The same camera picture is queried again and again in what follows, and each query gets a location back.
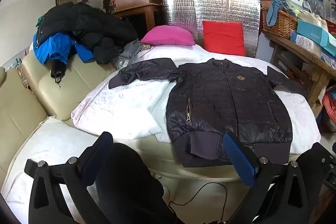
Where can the red bag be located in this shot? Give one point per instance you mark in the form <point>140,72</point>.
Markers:
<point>330,108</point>

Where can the teal cardboard box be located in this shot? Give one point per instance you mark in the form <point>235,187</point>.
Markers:
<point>315,33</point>

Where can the white fleece throw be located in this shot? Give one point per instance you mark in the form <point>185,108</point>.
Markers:
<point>52,140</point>

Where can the pile of black coats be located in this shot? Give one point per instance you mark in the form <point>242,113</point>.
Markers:
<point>86,22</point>

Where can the wicker basket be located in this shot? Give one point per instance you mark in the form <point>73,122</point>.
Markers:
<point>284,22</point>

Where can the wooden table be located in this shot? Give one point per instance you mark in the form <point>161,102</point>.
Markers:
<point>302,56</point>

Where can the black quilted jacket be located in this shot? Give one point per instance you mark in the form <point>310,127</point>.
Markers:
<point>231,108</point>

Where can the person's leg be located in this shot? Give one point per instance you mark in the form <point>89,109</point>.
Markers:
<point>131,187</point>

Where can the cream leather sofa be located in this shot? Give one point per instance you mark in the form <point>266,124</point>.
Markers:
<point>31,98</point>

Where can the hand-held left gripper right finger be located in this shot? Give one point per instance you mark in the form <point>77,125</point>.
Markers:
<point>241,161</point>

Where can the white blanket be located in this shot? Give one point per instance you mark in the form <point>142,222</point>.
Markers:
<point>126,103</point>

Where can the pink pillow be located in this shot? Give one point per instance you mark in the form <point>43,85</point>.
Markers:
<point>168,35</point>

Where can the red pillow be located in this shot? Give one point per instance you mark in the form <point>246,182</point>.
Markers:
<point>223,37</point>

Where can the grey cloth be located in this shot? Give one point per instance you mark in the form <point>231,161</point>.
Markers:
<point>132,49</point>

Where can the white patterned box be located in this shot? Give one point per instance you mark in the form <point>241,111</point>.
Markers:
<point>305,44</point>

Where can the light blue cloth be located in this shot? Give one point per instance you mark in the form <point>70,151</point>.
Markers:
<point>274,10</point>

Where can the blue jacket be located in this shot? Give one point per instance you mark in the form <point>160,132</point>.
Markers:
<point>57,47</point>

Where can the silver insulation sheet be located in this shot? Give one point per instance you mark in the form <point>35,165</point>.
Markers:
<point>223,6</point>

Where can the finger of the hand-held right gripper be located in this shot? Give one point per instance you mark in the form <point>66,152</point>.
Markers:
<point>320,155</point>

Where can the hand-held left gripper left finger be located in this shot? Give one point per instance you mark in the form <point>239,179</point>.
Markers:
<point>97,158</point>

